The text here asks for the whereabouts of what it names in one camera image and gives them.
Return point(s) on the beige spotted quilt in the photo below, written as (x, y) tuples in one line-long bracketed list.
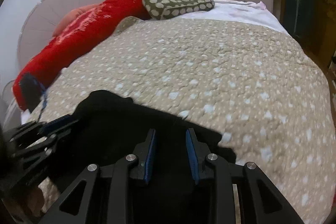
[(255, 86)]

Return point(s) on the black pants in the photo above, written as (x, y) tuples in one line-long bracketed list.
[(109, 128)]

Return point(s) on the black pouch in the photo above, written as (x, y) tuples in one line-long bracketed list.
[(32, 91)]

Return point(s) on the red comforter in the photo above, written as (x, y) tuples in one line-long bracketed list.
[(78, 38)]

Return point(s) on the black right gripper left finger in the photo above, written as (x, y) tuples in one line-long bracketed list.
[(74, 204)]

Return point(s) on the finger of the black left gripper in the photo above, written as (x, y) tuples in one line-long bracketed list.
[(59, 123)]

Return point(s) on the pink pillow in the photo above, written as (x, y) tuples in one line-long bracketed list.
[(71, 19)]

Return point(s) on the round white headboard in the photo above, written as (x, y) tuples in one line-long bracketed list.
[(40, 24)]

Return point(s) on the olive spotted cushion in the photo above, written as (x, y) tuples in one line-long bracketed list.
[(167, 9)]

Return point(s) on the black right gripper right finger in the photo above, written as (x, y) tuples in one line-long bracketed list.
[(260, 201)]

